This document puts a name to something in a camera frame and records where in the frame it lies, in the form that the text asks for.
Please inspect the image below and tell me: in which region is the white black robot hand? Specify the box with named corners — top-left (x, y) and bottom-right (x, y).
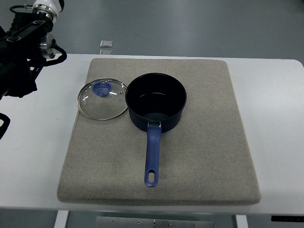
top-left (32, 0), bottom-right (65, 23)

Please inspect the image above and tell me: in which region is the glass lid with blue knob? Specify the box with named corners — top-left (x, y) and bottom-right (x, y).
top-left (77, 78), bottom-right (127, 121)

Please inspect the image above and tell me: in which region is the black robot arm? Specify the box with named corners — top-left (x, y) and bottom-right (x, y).
top-left (0, 12), bottom-right (66, 98)

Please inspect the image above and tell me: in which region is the lower silver floor plate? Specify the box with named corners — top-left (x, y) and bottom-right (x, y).
top-left (99, 49), bottom-right (112, 55)

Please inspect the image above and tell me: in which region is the dark blue saucepan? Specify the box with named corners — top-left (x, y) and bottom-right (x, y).
top-left (125, 73), bottom-right (187, 187)

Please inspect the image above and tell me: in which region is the white table leg left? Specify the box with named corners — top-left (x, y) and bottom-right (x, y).
top-left (54, 210), bottom-right (69, 228)

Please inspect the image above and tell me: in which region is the white table leg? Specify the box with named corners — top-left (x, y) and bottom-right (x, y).
top-left (54, 210), bottom-right (69, 228)
top-left (235, 215), bottom-right (249, 228)

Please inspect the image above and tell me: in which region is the white table leg right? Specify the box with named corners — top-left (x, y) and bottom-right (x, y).
top-left (235, 215), bottom-right (249, 228)

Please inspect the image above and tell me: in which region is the black table control panel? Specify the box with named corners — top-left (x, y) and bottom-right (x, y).
top-left (271, 216), bottom-right (304, 223)

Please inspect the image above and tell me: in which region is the grey metal base plate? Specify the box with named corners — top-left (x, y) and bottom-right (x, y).
top-left (95, 216), bottom-right (214, 228)

